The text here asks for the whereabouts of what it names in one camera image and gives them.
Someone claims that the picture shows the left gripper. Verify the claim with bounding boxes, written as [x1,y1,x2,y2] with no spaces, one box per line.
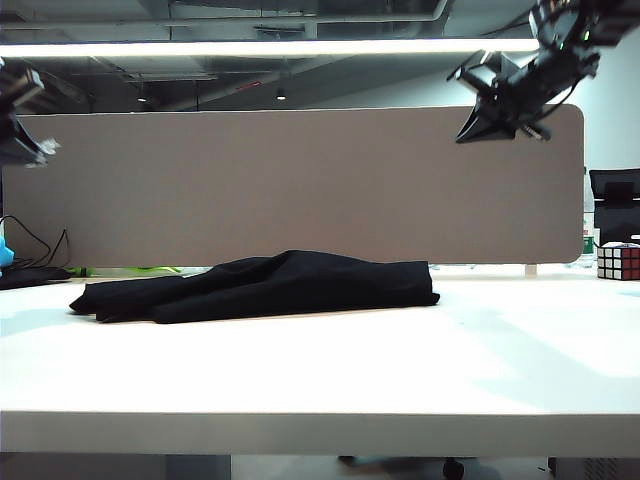
[0,62,63,169]

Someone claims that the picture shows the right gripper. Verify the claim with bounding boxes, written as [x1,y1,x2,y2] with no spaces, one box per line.
[454,47,601,145]

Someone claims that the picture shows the black polo shirt green logo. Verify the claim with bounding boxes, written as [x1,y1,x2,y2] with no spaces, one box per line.
[68,248,441,325]

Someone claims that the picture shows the black folded cloth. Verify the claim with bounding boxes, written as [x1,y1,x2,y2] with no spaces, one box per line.
[0,267,75,291]

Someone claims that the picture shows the Rubik's cube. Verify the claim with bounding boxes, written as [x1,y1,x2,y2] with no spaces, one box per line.
[595,242,640,282]

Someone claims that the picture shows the bright green strip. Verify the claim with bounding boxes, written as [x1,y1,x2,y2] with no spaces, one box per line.
[69,266,184,277]

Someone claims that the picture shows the beige fabric desk divider panel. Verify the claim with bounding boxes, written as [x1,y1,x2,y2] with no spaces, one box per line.
[2,103,586,267]

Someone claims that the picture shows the long ceiling light strip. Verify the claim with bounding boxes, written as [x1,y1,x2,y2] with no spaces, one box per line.
[0,38,541,59]

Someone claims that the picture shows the black chair wheel base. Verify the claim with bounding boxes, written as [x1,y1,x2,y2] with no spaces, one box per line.
[337,454,484,480]

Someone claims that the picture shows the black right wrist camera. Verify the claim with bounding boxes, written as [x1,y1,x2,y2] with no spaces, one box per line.
[446,49,507,94]

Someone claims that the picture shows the thin black cable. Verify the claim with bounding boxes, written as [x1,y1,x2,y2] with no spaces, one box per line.
[0,214,71,271]

